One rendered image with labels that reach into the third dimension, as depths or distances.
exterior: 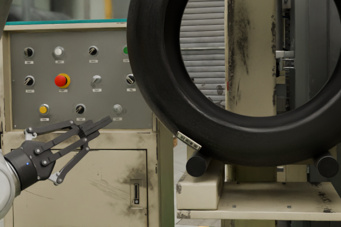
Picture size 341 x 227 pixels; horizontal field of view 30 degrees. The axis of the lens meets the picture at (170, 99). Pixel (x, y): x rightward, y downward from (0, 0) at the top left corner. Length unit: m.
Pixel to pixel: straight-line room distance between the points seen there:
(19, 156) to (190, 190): 0.39
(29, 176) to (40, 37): 1.11
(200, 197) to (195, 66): 9.63
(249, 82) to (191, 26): 9.28
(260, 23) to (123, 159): 0.71
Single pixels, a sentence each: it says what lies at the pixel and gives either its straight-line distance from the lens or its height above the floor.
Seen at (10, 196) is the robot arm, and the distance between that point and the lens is 0.99.
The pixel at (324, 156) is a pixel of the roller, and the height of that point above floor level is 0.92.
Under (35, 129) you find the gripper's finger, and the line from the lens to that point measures 1.26.
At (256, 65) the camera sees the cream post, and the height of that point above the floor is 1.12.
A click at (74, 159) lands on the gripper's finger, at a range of 1.27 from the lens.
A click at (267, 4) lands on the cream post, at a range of 1.74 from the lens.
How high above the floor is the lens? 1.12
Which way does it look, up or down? 3 degrees down
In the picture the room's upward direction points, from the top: 1 degrees counter-clockwise
